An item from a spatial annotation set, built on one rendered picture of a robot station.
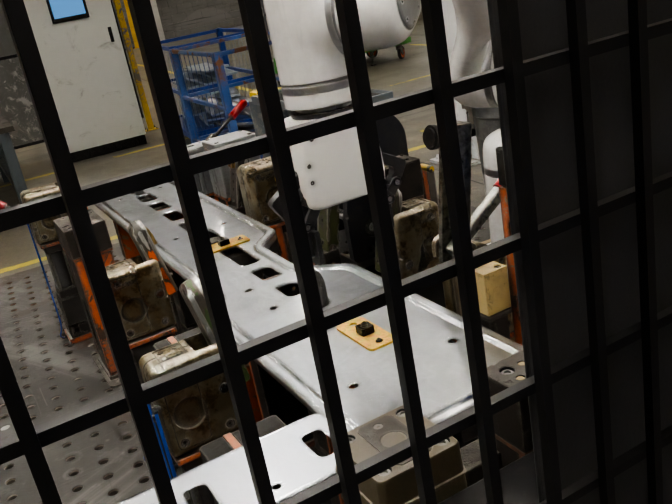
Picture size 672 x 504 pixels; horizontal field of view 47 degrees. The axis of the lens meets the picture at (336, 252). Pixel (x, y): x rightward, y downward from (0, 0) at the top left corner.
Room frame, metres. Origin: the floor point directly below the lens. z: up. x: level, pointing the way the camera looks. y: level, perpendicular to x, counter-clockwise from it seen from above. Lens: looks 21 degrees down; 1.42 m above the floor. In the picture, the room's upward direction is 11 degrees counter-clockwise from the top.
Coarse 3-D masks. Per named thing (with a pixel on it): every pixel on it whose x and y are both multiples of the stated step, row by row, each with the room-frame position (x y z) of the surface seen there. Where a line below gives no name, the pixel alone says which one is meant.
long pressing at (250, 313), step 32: (160, 192) 1.70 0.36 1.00; (128, 224) 1.50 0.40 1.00; (160, 224) 1.44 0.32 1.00; (224, 224) 1.37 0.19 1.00; (256, 224) 1.32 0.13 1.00; (192, 256) 1.22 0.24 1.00; (224, 256) 1.19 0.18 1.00; (256, 256) 1.16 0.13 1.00; (224, 288) 1.05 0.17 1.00; (256, 288) 1.03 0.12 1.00; (352, 288) 0.97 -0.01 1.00; (256, 320) 0.92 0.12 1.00; (288, 320) 0.90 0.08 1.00; (384, 320) 0.85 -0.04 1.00; (416, 320) 0.84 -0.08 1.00; (448, 320) 0.82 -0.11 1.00; (288, 352) 0.82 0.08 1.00; (352, 352) 0.79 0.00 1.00; (384, 352) 0.77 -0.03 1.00; (416, 352) 0.76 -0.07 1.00; (448, 352) 0.74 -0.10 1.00; (512, 352) 0.72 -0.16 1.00; (288, 384) 0.75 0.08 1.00; (352, 384) 0.72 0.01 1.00; (384, 384) 0.70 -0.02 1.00; (448, 384) 0.68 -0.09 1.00; (352, 416) 0.66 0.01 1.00; (448, 416) 0.63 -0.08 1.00
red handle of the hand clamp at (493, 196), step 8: (496, 184) 0.91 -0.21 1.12; (496, 192) 0.91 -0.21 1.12; (488, 200) 0.91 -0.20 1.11; (496, 200) 0.90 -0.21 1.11; (480, 208) 0.90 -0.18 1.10; (488, 208) 0.90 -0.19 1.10; (472, 216) 0.90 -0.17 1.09; (480, 216) 0.89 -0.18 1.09; (488, 216) 0.90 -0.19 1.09; (472, 224) 0.89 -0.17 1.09; (480, 224) 0.89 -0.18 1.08; (472, 232) 0.89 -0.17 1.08; (448, 248) 0.88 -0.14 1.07
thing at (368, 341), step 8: (352, 320) 0.86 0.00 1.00; (360, 320) 0.86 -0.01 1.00; (368, 320) 0.85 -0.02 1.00; (344, 328) 0.84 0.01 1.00; (352, 328) 0.84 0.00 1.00; (360, 328) 0.82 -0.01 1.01; (368, 328) 0.82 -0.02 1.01; (376, 328) 0.83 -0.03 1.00; (352, 336) 0.82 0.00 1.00; (360, 336) 0.82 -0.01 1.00; (368, 336) 0.81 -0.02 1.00; (376, 336) 0.81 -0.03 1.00; (384, 336) 0.80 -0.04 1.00; (360, 344) 0.80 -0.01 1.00; (368, 344) 0.79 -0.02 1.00; (376, 344) 0.79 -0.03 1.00; (384, 344) 0.79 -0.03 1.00
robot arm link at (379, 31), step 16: (368, 0) 0.75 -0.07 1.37; (384, 0) 0.74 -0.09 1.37; (400, 0) 0.75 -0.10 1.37; (416, 0) 0.77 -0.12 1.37; (336, 16) 0.76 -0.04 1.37; (368, 16) 0.74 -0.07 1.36; (384, 16) 0.74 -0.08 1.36; (400, 16) 0.74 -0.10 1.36; (416, 16) 0.77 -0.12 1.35; (368, 32) 0.75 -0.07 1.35; (384, 32) 0.75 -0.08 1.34; (400, 32) 0.75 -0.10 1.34; (368, 48) 0.77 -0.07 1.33; (384, 48) 0.77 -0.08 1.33
